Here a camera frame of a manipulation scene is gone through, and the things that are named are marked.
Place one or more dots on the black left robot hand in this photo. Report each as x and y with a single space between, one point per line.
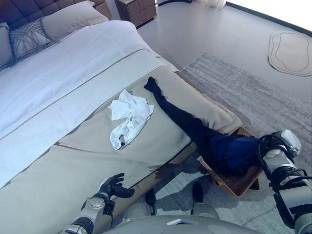
112 186

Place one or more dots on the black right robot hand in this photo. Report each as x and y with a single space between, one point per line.
290 140

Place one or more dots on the navy blue garment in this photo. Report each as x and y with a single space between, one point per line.
234 151

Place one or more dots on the black trousers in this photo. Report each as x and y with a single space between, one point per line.
180 114

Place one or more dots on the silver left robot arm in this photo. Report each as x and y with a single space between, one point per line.
92 209

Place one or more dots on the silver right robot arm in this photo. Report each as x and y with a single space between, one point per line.
287 185

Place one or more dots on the bed with beige cover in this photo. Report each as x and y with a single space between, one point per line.
85 156

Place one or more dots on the brown wicker basket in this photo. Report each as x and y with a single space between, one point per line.
236 185

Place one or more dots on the grey area rug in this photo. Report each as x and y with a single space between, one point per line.
243 92

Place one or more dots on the grey robot torso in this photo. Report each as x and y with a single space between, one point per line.
170 225

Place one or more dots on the white shirt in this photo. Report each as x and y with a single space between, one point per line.
129 112

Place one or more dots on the small oval floor mat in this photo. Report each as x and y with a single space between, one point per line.
290 53

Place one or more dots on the silver right robot leg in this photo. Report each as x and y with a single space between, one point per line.
204 209

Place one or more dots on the white duvet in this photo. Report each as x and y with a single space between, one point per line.
61 80

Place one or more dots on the sheer white curtain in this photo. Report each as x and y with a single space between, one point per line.
215 3

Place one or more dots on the grey patterned cushion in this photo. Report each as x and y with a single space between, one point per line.
29 39

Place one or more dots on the beige pillow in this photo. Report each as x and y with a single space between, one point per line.
73 19
5 46

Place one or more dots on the brown nightstand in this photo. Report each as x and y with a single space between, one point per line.
136 11

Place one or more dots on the brown tufted headboard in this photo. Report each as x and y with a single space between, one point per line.
24 12

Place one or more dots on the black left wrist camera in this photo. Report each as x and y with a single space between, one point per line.
109 208

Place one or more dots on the beige bed frame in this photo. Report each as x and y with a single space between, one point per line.
151 170

